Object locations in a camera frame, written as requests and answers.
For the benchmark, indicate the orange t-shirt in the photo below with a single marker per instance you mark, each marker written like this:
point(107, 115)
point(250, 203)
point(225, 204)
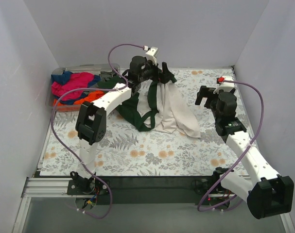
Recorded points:
point(90, 97)

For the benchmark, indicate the white and green t-shirt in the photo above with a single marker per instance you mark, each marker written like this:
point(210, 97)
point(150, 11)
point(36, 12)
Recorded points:
point(161, 109)

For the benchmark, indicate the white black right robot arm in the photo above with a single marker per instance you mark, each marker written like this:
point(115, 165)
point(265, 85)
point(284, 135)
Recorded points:
point(267, 193)

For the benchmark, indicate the pink t-shirt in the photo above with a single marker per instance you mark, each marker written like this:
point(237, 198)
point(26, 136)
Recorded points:
point(72, 85)

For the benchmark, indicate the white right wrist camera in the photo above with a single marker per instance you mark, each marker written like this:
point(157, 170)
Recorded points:
point(225, 84)

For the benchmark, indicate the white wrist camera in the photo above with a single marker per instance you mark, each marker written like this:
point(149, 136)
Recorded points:
point(225, 84)
point(151, 54)

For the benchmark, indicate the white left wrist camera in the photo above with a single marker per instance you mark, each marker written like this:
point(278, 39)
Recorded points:
point(151, 54)

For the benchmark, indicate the grey t-shirt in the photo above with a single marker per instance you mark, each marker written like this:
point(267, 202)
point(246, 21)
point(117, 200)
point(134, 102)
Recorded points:
point(107, 75)

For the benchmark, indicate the aluminium frame rail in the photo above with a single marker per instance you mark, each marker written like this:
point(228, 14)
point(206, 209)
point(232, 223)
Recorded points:
point(45, 187)

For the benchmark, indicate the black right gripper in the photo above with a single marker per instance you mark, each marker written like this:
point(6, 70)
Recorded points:
point(208, 96)

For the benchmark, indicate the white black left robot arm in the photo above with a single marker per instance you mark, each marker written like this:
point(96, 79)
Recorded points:
point(91, 128)

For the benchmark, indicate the clear plastic bin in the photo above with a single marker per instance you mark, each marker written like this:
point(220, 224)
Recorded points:
point(66, 84)

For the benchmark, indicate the navy blue t-shirt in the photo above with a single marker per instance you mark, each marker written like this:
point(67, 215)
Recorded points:
point(62, 78)

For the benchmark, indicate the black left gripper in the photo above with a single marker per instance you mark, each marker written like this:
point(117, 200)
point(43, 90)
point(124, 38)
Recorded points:
point(160, 73)

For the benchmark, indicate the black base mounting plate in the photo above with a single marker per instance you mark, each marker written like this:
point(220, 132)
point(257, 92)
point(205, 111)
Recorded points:
point(143, 189)

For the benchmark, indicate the floral patterned table mat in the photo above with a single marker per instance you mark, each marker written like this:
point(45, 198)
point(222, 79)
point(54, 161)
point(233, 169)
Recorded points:
point(124, 151)

